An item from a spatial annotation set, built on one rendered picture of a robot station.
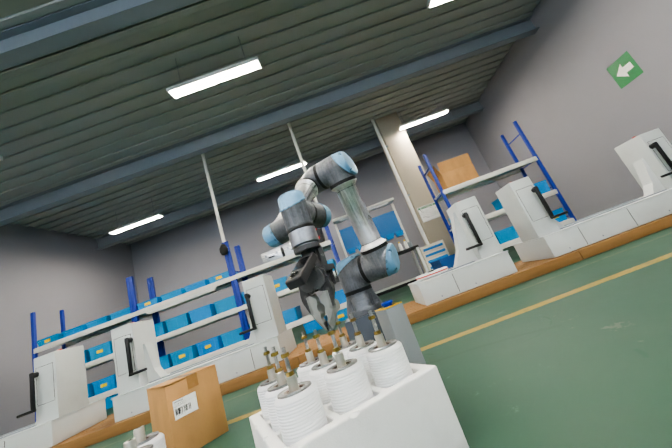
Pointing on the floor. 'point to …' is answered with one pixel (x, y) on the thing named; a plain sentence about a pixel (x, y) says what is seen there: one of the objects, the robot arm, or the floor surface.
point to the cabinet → (433, 253)
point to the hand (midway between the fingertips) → (327, 325)
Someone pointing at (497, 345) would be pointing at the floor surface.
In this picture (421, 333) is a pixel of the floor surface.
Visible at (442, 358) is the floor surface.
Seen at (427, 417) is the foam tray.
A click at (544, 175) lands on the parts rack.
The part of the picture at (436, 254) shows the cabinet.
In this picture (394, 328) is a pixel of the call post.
